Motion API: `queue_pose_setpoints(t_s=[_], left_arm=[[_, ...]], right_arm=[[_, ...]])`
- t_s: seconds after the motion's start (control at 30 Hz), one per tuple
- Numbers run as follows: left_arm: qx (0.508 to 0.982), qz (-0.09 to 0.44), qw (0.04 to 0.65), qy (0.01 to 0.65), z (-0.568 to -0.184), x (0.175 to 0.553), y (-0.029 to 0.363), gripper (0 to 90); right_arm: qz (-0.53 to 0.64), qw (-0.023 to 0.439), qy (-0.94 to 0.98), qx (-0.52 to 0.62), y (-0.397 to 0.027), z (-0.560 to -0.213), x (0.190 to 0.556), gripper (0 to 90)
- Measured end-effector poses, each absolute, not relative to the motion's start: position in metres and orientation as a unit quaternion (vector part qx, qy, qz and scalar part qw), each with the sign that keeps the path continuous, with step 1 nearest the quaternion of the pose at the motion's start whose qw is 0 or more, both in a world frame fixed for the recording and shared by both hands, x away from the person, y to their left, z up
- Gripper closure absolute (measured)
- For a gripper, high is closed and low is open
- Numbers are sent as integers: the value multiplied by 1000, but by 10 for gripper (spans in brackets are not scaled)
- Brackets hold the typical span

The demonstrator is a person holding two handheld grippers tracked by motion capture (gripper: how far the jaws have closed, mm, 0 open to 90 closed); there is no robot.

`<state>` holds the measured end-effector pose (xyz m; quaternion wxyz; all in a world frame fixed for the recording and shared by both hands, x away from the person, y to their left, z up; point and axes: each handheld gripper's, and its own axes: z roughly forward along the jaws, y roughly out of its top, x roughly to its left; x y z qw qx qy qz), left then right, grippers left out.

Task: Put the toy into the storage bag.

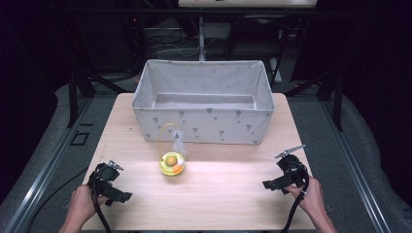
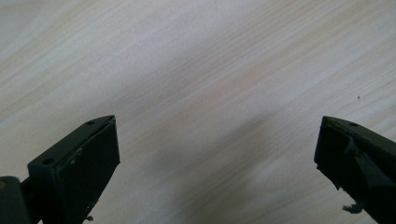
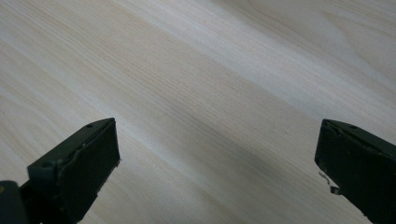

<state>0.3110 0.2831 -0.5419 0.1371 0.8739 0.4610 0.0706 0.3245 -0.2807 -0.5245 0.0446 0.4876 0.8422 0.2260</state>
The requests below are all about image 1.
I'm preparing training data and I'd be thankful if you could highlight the white printed fabric storage box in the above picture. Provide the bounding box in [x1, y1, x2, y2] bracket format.
[131, 58, 276, 146]

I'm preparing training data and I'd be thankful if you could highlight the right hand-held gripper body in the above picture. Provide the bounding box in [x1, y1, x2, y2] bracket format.
[274, 144, 309, 189]

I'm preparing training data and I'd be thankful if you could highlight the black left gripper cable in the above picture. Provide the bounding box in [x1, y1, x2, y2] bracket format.
[90, 185, 113, 233]

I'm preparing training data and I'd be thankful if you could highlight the aluminium floor rail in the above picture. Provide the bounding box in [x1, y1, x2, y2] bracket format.
[3, 96, 95, 233]
[319, 100, 394, 233]

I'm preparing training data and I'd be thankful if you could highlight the yellow cat toy with feather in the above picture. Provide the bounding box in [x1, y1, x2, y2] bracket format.
[156, 122, 188, 177]

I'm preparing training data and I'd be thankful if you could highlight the person's right hand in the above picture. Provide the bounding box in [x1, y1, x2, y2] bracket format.
[285, 175, 326, 218]

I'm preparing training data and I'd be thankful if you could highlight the person's left hand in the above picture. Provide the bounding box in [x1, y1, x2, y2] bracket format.
[65, 184, 108, 225]

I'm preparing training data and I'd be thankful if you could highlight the black cable on floor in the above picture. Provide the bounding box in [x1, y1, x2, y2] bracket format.
[25, 166, 89, 233]

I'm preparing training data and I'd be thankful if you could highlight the black metal stand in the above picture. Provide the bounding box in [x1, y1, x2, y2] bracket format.
[285, 61, 345, 132]
[64, 17, 130, 129]

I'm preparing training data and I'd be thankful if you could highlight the tangle of background cables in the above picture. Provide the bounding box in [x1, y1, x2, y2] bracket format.
[145, 27, 218, 58]

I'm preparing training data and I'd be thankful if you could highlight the black office chair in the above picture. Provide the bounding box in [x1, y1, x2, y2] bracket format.
[225, 14, 288, 61]

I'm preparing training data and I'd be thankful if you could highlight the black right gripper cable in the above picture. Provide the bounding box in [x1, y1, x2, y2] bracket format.
[281, 173, 310, 233]

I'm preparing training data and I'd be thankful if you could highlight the white metal pole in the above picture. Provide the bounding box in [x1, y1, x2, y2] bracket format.
[197, 17, 207, 62]

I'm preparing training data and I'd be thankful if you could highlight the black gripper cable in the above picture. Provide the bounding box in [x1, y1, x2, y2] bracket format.
[281, 173, 310, 233]
[90, 185, 113, 233]

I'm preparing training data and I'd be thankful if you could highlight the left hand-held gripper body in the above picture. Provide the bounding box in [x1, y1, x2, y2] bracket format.
[86, 160, 124, 198]

